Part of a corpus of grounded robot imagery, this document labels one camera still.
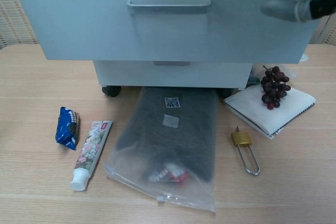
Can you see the white round disc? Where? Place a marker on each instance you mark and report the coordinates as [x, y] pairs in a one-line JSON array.
[[305, 58]]

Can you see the dark purple grape bunch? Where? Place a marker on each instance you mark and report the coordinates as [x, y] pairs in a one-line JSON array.
[[274, 87]]

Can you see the white spiral notebook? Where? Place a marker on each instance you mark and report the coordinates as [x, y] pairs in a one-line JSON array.
[[288, 111]]

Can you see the brass long shackle padlock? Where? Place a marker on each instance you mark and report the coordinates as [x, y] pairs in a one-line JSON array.
[[241, 138]]

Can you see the white QR code sticker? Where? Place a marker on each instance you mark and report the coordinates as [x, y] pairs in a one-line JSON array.
[[172, 102]]

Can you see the dark grey folded garment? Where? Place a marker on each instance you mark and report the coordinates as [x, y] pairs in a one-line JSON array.
[[189, 140]]

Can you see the black caster wheel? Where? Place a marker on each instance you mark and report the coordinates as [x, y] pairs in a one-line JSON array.
[[111, 91]]

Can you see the red and white label card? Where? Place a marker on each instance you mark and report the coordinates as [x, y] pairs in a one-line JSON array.
[[170, 174]]

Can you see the clear zip plastic bag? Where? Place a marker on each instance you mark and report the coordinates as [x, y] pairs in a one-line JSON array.
[[136, 176]]

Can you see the floral toothpaste tube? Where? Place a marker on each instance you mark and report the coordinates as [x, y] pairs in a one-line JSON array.
[[90, 145]]

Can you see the blue cookie packet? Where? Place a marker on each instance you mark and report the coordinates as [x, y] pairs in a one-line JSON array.
[[67, 129]]

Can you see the beige woven partition screen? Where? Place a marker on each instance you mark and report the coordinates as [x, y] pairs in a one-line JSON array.
[[15, 19]]

